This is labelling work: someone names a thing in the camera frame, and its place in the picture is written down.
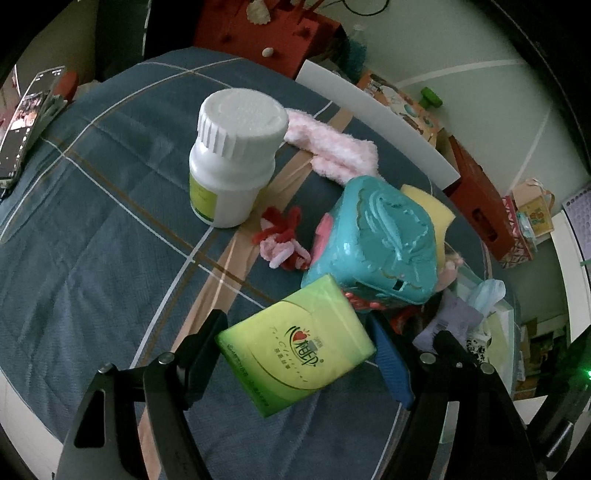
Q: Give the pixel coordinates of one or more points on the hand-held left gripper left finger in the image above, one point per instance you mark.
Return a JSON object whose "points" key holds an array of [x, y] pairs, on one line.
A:
{"points": [[203, 350]]}

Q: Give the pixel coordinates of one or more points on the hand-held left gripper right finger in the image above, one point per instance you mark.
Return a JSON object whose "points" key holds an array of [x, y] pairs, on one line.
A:
{"points": [[392, 364]]}

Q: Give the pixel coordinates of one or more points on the red soft item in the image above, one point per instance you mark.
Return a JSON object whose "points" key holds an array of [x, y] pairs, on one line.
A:
{"points": [[404, 318]]}

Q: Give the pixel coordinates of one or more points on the light purple cloth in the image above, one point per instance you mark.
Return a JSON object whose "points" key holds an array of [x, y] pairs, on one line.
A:
{"points": [[452, 318]]}

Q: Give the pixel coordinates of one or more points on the leopard print scrunchie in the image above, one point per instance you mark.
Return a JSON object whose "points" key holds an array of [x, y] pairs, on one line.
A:
{"points": [[478, 346]]}

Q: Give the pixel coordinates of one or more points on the green tissue packet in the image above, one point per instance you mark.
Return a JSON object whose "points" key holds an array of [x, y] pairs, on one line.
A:
{"points": [[295, 346]]}

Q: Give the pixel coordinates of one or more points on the light blue face mask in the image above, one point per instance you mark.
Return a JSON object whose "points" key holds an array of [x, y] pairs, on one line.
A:
{"points": [[487, 290]]}

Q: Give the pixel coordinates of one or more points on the red and pink chenille bundle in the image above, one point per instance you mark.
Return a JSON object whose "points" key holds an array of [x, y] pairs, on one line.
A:
{"points": [[277, 240]]}

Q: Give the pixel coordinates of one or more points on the yellow sponge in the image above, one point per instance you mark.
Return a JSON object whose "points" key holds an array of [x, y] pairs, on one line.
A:
{"points": [[429, 203]]}

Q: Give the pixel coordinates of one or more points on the teal plastic toy box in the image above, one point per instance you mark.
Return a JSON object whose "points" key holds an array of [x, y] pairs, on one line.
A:
{"points": [[383, 240]]}

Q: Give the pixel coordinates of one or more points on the white shelf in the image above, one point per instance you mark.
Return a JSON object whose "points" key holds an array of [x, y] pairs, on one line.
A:
{"points": [[568, 258]]}

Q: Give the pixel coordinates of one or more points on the patterned gift bag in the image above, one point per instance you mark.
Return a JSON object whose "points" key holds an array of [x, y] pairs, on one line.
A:
{"points": [[517, 244]]}

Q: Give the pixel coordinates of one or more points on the white pill bottle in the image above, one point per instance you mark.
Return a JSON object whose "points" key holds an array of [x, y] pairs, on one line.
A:
{"points": [[231, 175]]}

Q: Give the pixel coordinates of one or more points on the purple perforated basket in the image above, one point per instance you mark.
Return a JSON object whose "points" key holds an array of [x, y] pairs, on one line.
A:
{"points": [[579, 217]]}

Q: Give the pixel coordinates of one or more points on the red cardboard box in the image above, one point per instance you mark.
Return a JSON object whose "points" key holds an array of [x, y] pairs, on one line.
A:
{"points": [[480, 203]]}

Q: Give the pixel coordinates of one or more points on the white chair back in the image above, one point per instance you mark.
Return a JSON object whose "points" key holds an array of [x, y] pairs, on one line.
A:
{"points": [[369, 110]]}

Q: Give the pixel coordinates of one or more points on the colourful picture board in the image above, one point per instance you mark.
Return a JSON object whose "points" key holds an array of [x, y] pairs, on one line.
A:
{"points": [[401, 106]]}

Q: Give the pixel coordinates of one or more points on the green knob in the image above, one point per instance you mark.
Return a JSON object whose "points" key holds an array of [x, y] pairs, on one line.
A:
{"points": [[430, 98]]}

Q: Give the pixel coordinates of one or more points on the clear plastic case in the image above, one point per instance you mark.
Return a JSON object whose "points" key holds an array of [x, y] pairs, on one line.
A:
{"points": [[27, 115]]}

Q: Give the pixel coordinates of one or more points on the teal fluffy duster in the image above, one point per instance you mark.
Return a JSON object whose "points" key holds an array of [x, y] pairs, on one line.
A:
{"points": [[356, 55]]}

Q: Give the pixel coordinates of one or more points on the red wooden cabinet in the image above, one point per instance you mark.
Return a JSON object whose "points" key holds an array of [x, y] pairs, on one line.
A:
{"points": [[258, 37]]}

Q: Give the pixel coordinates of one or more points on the dark red bag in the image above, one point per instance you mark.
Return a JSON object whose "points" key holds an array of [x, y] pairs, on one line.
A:
{"points": [[328, 37]]}

